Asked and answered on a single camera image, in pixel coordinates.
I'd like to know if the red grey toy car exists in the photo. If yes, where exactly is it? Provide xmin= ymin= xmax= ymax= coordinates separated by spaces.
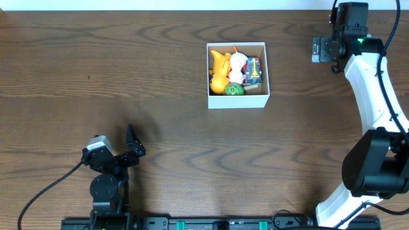
xmin=243 ymin=57 xmax=263 ymax=85

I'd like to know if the white cardboard box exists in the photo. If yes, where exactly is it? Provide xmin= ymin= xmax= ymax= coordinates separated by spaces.
xmin=207 ymin=42 xmax=270 ymax=109

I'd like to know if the wooden pig rattle drum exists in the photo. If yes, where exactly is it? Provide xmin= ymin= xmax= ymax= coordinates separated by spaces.
xmin=243 ymin=84 xmax=259 ymax=91

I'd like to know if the white pink chicken toy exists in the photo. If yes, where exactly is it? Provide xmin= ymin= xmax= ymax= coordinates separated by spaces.
xmin=228 ymin=47 xmax=248 ymax=84

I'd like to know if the green number ball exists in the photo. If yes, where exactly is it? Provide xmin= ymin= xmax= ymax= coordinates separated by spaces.
xmin=223 ymin=82 xmax=244 ymax=96

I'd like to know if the orange rubber dinosaur toy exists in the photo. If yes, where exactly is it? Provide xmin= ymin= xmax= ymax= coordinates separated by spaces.
xmin=209 ymin=50 xmax=231 ymax=94

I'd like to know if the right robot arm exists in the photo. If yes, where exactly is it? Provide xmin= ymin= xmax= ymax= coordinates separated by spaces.
xmin=312 ymin=36 xmax=408 ymax=229

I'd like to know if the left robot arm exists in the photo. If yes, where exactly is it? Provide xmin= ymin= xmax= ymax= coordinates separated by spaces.
xmin=81 ymin=124 xmax=146 ymax=229

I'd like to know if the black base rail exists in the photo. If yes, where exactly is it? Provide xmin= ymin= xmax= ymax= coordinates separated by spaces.
xmin=60 ymin=209 xmax=382 ymax=230

